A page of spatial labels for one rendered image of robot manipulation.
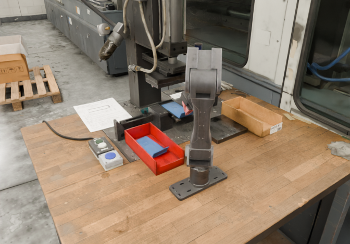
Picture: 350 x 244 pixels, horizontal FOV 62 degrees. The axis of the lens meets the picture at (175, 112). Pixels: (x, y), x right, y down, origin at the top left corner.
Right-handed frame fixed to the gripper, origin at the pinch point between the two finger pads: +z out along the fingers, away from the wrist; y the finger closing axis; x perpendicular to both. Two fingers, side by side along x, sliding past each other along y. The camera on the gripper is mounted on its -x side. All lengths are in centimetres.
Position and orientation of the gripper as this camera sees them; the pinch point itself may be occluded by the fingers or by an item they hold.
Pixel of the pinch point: (186, 113)
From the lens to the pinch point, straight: 118.7
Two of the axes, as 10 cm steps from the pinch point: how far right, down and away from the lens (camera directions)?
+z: -3.0, 5.8, 7.6
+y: -4.8, -7.8, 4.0
